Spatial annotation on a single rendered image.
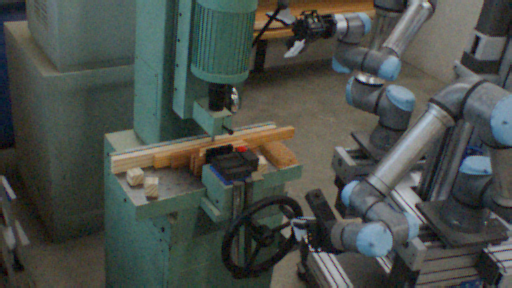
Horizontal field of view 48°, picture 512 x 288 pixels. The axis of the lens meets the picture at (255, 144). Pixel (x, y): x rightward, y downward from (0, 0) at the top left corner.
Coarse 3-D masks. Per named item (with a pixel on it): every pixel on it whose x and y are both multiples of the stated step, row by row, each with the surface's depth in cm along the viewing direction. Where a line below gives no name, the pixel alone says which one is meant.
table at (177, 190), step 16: (112, 176) 178; (144, 176) 177; (160, 176) 179; (176, 176) 180; (192, 176) 181; (272, 176) 190; (288, 176) 195; (128, 192) 169; (144, 192) 171; (160, 192) 171; (176, 192) 172; (192, 192) 174; (128, 208) 170; (144, 208) 167; (160, 208) 170; (176, 208) 174; (208, 208) 174
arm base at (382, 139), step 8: (376, 128) 229; (384, 128) 225; (392, 128) 223; (376, 136) 228; (384, 136) 225; (392, 136) 224; (400, 136) 225; (376, 144) 228; (384, 144) 227; (392, 144) 225
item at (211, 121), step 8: (200, 104) 186; (200, 112) 187; (208, 112) 182; (216, 112) 183; (224, 112) 184; (200, 120) 188; (208, 120) 183; (216, 120) 181; (224, 120) 182; (208, 128) 184; (216, 128) 182
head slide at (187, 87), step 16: (192, 0) 171; (192, 16) 173; (192, 32) 176; (176, 48) 185; (192, 48) 179; (176, 64) 186; (176, 80) 189; (192, 80) 185; (176, 96) 191; (192, 96) 188; (176, 112) 193; (192, 112) 191
